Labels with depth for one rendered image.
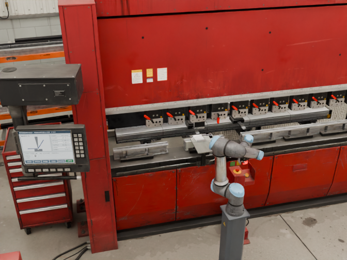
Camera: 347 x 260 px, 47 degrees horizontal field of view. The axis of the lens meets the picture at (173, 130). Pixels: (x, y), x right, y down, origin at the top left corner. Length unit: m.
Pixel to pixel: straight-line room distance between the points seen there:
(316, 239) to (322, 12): 2.16
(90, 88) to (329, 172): 2.63
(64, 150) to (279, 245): 2.33
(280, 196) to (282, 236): 0.41
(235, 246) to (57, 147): 1.62
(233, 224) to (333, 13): 1.98
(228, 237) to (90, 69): 1.69
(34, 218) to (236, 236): 1.98
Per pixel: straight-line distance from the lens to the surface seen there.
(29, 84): 2.69
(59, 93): 2.66
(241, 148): 2.89
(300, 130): 4.17
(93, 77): 3.07
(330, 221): 4.61
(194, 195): 3.95
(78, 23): 2.95
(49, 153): 2.87
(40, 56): 4.94
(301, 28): 3.70
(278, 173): 4.17
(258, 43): 3.55
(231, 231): 3.29
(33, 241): 4.32
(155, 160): 3.64
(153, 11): 3.18
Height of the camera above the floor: 2.87
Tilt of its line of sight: 29 degrees down
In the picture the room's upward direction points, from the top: straight up
